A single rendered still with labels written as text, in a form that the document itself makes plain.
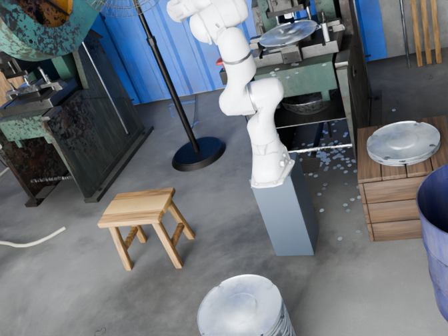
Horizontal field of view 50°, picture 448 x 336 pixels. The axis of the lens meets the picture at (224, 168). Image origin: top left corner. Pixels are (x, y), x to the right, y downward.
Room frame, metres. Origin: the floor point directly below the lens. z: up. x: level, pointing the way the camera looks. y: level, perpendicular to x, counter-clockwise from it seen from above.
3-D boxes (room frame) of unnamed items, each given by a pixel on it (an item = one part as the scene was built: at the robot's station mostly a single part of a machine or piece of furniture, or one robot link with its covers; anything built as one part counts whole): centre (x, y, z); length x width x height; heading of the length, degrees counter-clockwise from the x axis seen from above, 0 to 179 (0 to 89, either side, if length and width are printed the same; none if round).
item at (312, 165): (2.27, -0.53, 0.14); 0.59 x 0.10 x 0.05; 153
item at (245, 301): (1.14, 0.12, 0.35); 0.29 x 0.29 x 0.01
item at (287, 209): (1.73, -0.20, 0.23); 0.18 x 0.18 x 0.45; 62
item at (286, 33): (2.28, -0.53, 0.78); 0.29 x 0.29 x 0.01
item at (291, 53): (2.24, -0.51, 0.72); 0.25 x 0.14 x 0.14; 153
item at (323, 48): (2.39, -0.59, 0.68); 0.45 x 0.30 x 0.06; 63
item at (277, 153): (1.70, -0.18, 0.52); 0.22 x 0.19 x 0.14; 152
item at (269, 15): (2.40, -0.59, 0.86); 0.20 x 0.16 x 0.05; 63
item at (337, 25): (2.32, -0.74, 0.76); 0.17 x 0.06 x 0.10; 63
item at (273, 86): (1.72, -0.24, 0.71); 0.18 x 0.11 x 0.25; 78
